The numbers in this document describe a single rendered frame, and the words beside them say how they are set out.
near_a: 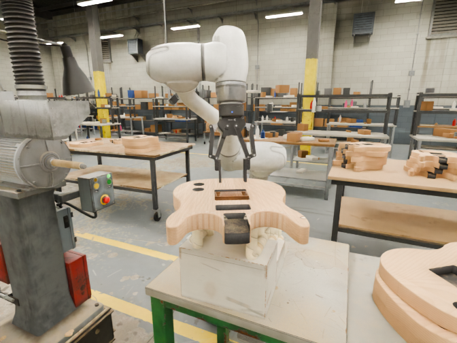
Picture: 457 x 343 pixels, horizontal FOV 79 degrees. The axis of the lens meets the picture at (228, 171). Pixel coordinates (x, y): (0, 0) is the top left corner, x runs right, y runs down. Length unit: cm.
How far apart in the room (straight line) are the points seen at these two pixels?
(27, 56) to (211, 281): 107
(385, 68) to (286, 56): 361
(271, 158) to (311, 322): 67
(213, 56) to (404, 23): 1150
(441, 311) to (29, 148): 156
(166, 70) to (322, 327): 82
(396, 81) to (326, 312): 1125
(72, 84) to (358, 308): 137
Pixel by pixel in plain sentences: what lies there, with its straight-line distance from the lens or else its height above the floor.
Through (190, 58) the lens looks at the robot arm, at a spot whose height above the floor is 164.
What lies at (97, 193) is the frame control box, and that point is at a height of 102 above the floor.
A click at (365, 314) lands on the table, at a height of 90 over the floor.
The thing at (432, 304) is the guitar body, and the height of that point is 103.
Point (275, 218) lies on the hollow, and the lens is 71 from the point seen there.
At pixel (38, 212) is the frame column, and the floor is 97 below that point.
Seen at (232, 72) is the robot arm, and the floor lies 160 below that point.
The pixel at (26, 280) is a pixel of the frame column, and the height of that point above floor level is 63.
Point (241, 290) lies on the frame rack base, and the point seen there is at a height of 101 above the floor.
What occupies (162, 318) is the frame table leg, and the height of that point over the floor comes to 81.
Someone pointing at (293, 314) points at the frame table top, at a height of 93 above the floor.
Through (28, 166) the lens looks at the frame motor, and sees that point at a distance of 149.
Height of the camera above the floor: 152
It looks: 14 degrees down
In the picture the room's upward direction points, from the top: straight up
